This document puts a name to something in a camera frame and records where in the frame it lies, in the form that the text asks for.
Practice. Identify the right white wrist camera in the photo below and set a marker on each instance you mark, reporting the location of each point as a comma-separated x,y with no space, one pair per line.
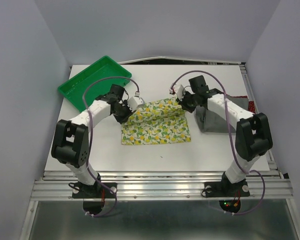
178,90

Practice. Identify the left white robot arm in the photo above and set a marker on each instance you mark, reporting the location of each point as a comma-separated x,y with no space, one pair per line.
71,144

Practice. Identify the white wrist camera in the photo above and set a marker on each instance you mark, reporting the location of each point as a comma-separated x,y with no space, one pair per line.
178,90
135,102

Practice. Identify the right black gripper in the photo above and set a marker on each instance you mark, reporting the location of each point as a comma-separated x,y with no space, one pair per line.
183,105

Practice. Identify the aluminium frame rail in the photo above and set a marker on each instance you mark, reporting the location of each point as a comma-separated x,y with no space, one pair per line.
156,186

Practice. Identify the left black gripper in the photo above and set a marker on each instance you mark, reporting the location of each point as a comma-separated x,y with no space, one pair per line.
129,113

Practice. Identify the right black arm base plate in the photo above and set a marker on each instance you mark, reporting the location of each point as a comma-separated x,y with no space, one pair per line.
219,189

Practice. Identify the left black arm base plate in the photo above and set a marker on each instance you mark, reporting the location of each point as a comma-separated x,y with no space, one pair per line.
96,191

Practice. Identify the yellow lemon print skirt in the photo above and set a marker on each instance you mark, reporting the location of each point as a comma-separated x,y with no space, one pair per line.
156,123

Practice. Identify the grey skirt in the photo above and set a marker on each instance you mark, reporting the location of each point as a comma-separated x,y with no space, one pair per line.
209,121

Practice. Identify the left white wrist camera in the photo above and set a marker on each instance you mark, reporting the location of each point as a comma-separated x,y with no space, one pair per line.
135,102

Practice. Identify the red polka dot skirt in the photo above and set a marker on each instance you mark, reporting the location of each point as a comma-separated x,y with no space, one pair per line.
245,103

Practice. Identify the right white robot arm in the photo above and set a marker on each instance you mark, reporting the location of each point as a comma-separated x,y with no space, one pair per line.
252,137

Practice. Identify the green plastic tray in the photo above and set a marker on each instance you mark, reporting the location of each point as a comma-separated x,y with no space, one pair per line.
74,88

